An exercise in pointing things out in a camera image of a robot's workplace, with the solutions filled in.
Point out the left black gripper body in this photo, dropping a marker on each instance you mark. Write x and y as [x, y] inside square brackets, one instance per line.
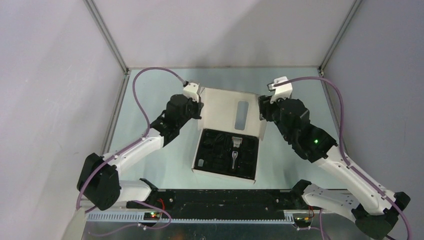
[192, 111]

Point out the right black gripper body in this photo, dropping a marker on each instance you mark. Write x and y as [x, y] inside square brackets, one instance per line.
[272, 112]

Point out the white box lid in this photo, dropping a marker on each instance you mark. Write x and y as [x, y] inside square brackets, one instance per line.
[219, 112]

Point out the white box with black tray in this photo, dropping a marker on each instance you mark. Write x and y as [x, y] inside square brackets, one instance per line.
[215, 148]

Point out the black silver hair clipper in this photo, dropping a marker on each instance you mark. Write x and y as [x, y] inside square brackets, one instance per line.
[236, 144]

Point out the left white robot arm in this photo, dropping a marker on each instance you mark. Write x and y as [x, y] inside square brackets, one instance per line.
[100, 178]

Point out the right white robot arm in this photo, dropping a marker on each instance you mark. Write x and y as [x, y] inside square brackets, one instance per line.
[373, 208]

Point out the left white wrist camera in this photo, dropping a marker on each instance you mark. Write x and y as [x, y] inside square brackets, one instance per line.
[191, 90]

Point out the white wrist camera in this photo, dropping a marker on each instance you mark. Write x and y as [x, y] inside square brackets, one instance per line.
[281, 89]
[191, 90]

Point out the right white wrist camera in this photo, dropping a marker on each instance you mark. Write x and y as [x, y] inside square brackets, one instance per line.
[281, 89]

